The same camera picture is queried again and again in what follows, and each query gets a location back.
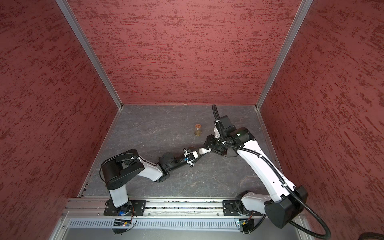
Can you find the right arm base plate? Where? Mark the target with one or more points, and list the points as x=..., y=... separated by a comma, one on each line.
x=236, y=208

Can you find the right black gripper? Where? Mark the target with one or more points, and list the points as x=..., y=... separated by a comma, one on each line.
x=209, y=142

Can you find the aluminium front rail frame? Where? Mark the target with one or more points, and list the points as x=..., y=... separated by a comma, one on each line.
x=172, y=208

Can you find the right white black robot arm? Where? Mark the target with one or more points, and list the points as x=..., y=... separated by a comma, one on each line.
x=282, y=203

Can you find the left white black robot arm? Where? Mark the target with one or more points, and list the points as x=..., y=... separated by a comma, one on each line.
x=117, y=171

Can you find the amber glass pill jar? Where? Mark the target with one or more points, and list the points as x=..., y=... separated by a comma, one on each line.
x=198, y=130

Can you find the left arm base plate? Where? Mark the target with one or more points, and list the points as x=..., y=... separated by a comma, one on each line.
x=138, y=207

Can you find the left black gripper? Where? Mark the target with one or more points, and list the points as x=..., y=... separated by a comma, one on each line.
x=186, y=151

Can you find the white pill bottle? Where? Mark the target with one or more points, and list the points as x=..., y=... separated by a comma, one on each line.
x=203, y=151

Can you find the white slotted cable duct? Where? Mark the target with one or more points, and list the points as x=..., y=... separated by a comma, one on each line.
x=229, y=225

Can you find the aluminium corner post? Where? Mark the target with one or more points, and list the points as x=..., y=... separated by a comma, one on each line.
x=79, y=33
x=290, y=37

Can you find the right aluminium corner post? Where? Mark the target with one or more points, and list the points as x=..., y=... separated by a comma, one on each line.
x=290, y=37

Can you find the left aluminium corner post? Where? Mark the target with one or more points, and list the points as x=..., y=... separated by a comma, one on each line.
x=79, y=33

